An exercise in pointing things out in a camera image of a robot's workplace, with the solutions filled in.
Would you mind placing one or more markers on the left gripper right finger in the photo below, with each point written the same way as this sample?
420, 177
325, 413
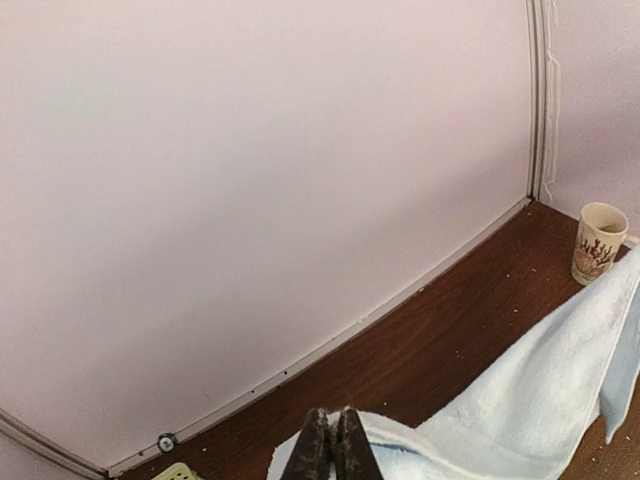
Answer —
352, 453

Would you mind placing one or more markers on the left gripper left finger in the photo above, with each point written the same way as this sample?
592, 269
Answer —
312, 453

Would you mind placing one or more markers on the green plastic basket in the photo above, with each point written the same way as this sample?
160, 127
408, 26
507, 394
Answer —
178, 471

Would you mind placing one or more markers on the cream patterned mug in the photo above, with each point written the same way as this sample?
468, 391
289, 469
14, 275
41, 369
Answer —
602, 230

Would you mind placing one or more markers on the left aluminium frame post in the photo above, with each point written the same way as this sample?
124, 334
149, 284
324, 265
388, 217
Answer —
49, 450

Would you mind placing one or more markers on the aluminium frame post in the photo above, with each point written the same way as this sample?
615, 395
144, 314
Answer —
49, 450
537, 56

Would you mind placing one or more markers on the right aluminium frame post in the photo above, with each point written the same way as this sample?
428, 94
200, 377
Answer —
537, 56

